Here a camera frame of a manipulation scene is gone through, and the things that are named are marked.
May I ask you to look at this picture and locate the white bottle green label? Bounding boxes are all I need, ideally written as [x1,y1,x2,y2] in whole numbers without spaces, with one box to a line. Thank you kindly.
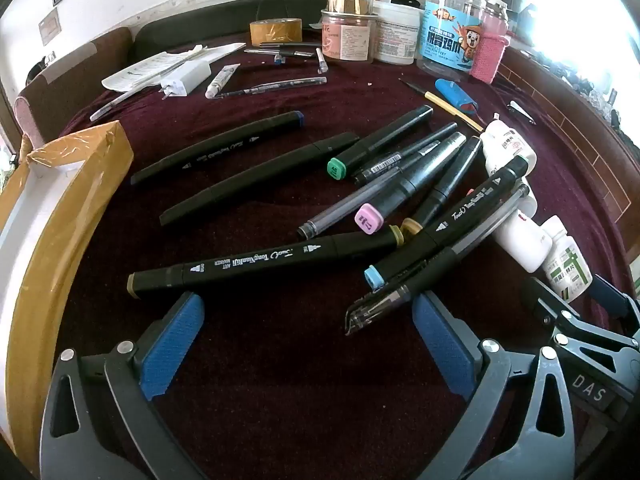
[541,215,594,304]

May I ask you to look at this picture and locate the beige wall plate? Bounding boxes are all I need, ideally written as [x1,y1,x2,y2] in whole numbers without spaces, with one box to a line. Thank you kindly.
[39,9,62,46]

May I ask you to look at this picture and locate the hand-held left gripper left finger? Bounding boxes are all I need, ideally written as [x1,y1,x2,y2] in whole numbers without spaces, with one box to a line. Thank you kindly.
[40,290,221,480]

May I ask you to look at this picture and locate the yellow pencil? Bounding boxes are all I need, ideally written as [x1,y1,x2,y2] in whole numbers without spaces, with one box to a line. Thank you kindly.
[398,78,485,134]

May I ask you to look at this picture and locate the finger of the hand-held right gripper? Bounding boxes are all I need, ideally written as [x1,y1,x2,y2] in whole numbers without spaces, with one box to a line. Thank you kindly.
[520,276,640,362]
[592,275,640,334]

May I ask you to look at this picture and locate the small white tube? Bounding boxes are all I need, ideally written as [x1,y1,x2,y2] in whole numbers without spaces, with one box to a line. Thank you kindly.
[204,63,241,100]

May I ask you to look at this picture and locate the gold foil tape roll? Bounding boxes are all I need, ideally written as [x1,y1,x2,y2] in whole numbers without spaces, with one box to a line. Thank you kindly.
[327,0,374,15]

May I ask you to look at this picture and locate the brown packing tape roll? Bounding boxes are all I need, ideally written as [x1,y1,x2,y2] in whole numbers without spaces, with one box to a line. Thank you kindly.
[249,18,304,47]

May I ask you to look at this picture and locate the clear jar blue label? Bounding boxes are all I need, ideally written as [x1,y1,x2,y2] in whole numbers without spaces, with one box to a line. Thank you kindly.
[416,0,487,74]

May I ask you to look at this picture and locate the white bottle red label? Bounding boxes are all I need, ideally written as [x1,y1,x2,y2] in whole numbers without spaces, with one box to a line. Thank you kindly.
[481,119,539,177]

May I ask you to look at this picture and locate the blue battery pack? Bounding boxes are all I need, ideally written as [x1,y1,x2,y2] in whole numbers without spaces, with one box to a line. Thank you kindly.
[434,78,475,112]

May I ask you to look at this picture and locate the black gel pen clear tip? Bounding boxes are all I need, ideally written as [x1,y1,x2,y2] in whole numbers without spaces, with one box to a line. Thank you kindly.
[344,184,531,337]

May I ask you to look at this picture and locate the metal nail clipper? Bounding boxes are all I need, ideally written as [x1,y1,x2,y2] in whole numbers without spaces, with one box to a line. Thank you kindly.
[506,101,537,126]

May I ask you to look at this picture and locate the white nozzle bottle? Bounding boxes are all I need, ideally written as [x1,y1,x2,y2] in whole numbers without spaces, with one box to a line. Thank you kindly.
[492,191,554,274]

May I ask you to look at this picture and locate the black marker pink cap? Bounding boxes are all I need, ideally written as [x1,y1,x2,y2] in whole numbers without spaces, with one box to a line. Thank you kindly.
[354,132,467,235]

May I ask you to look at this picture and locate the clear grey barrel pen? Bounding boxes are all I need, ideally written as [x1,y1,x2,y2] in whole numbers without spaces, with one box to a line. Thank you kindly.
[296,176,401,241]

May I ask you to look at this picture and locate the black marker light blue cap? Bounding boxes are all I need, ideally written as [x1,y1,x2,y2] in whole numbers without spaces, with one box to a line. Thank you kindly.
[364,155,529,292]

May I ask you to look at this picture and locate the brick pattern panel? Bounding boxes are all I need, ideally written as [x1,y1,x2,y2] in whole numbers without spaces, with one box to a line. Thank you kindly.
[494,49,637,222]

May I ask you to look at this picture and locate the black marker tan cap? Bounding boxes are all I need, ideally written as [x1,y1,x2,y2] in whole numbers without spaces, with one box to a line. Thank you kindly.
[401,136,484,235]

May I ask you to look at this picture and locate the silver black pen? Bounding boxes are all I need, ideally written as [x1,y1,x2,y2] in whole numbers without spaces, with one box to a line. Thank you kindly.
[243,48,314,59]

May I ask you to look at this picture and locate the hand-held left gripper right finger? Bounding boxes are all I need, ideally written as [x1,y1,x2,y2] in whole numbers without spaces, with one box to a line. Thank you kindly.
[400,290,577,480]

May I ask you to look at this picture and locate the printed paper sheets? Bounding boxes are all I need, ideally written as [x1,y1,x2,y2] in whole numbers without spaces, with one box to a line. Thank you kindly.
[101,42,247,93]

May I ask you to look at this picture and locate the plain black marker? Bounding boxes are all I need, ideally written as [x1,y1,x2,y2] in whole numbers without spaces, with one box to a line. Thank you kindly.
[159,131,361,227]

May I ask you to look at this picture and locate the black marker green cap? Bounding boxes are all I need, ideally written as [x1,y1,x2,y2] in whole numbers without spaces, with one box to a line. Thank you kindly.
[326,104,434,182]

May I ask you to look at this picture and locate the dark red tablecloth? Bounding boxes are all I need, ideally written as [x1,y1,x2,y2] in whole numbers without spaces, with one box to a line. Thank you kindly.
[55,47,632,480]

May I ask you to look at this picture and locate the white plastic tub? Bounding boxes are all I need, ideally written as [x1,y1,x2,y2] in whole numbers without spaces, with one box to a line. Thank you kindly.
[372,0,424,65]

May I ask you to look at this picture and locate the long black marker olive caps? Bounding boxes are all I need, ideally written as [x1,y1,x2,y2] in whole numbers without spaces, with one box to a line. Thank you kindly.
[127,225,404,302]

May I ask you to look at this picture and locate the brown cushion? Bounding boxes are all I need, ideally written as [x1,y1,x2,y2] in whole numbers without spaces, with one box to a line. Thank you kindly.
[14,25,134,147]

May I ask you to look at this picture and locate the dark sofa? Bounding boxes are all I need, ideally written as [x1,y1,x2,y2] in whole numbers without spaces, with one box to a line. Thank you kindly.
[129,0,332,57]

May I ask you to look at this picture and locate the clear white pen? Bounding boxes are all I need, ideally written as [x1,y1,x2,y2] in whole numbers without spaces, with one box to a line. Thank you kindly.
[89,89,137,122]

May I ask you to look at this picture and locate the thin black pen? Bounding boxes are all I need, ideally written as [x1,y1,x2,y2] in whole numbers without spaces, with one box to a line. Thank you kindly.
[219,76,328,99]
[351,122,459,185]

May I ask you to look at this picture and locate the taped cardboard box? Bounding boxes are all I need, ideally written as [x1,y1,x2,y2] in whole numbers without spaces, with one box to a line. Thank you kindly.
[0,120,135,461]

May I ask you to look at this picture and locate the black marker dark blue cap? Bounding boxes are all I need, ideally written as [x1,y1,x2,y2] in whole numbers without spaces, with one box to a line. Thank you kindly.
[130,110,306,187]

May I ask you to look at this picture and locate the bottle in pink knitted sleeve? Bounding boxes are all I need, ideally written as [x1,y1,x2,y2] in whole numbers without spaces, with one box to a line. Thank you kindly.
[469,0,512,84]

